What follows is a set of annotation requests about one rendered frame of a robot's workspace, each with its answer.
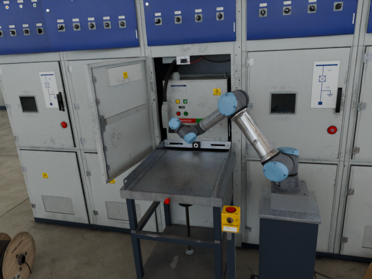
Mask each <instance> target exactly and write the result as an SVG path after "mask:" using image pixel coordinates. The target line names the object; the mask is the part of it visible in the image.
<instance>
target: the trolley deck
mask: <svg viewBox="0 0 372 279"><path fill-rule="evenodd" d="M225 157H226V153H213V152H186V151H165V153H164V154H163V155H162V156H161V157H160V158H159V160H158V161H156V163H155V164H154V165H153V166H152V167H151V168H150V169H149V170H148V171H147V173H146V174H145V175H144V176H143V177H142V178H141V179H140V180H139V181H138V182H137V183H136V185H135V186H134V187H133V188H132V189H131V190H130V191H128V190H124V186H123V187H122V188H121V189H120V196H121V198H124V199H136V200H147V201H154V202H164V200H165V198H169V200H170V203H178V204H190V205H202V206H214V207H221V208H222V207H223V205H224V201H225V197H226V194H227V191H228V187H229V183H230V179H231V176H232V173H233V169H234V165H235V162H236V153H232V155H231V158H230V162H229V165H228V168H227V171H226V174H225V177H224V180H223V183H222V186H221V189H220V192H219V195H218V198H211V197H210V196H211V194H212V191H213V189H214V186H215V183H216V180H217V178H218V175H219V173H220V170H221V167H222V165H223V162H224V159H225Z"/></svg>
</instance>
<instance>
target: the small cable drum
mask: <svg viewBox="0 0 372 279"><path fill-rule="evenodd" d="M35 256H36V248H35V242H34V239H33V237H32V235H31V234H30V233H28V232H26V231H23V232H19V233H18V234H16V235H15V236H14V237H13V239H11V237H10V236H9V235H8V234H6V233H4V232H0V279H29V277H30V275H31V273H32V270H33V267H34V263H35Z"/></svg>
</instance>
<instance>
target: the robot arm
mask: <svg viewBox="0 0 372 279"><path fill-rule="evenodd" d="M248 104H249V96H248V94H247V93H246V92H245V91H244V90H235V91H232V92H227V93H225V94H223V95H222V96H220V98H219V100H218V109H216V110H215V111H214V112H212V113H211V114H209V115H208V116H207V117H206V118H204V119H202V120H201V121H200V122H198V123H197V124H196V125H194V126H189V125H185V124H184V123H183V122H182V121H180V119H178V118H176V117H173V118H171V119H170V120H169V122H168V124H169V129H168V133H177V134H178V135H179V136H180V138H182V139H184V141H186V142H187V143H188V144H191V143H193V142H194V141H195V140H196V138H197V136H199V135H202V134H203V133H205V132H206V131H207V130H208V129H210V128H212V127H213V126H214V125H216V124H217V123H219V122H220V121H222V120H223V119H225V118H226V117H228V118H229V119H230V120H231V121H235V122H236V124H237V125H238V127H239V128H240V129H241V131H242V132H243V134H244V135H245V137H246V138H247V139H248V141H249V142H250V143H251V145H252V146H253V148H254V149H255V151H256V152H257V154H258V155H259V156H260V158H261V162H260V163H261V164H262V165H263V173H264V175H265V177H266V178H267V179H269V180H271V181H273V183H272V186H273V187H274V188H275V189H276V190H279V191H281V192H296V191H298V190H300V188H301V183H300V181H299V177H298V160H299V151H298V150H297V149H295V148H292V147H279V148H278V149H274V147H273V146H272V144H271V143H270V142H269V140H268V139H267V138H266V136H265V135H264V134H263V132H262V131H261V130H260V128H259V126H258V125H257V124H256V122H255V121H254V120H253V118H252V117H251V116H250V114H249V113H248V109H249V108H248Z"/></svg>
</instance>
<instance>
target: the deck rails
mask: <svg viewBox="0 0 372 279"><path fill-rule="evenodd" d="M165 151H166V150H163V147H162V143H161V144H160V145H158V146H157V147H156V148H155V149H154V150H153V151H152V152H151V153H150V154H149V155H148V156H147V157H146V158H145V159H144V160H143V161H142V162H141V163H140V164H139V165H138V166H137V167H136V168H135V169H134V170H133V171H132V172H131V173H130V174H129V175H128V176H127V177H126V178H125V179H124V180H123V185H124V190H128V191H130V190H131V189H132V188H133V187H134V186H135V185H136V183H137V182H138V181H139V180H140V179H141V178H142V177H143V176H144V175H145V174H146V173H147V171H148V170H149V169H150V168H151V167H152V166H153V165H154V164H155V163H156V161H158V160H159V158H160V157H161V156H162V155H163V154H164V153H165ZM231 155H232V152H231V146H230V149H229V152H228V153H227V154H226V157H225V159H224V162H223V165H222V167H221V170H220V173H219V175H218V178H217V180H216V183H215V186H214V189H213V191H212V194H211V196H210V197H211V198H218V195H219V192H220V189H221V186H222V183H223V180H224V177H225V174H226V171H227V168H228V165H229V162H230V158H231ZM125 180H126V182H125Z"/></svg>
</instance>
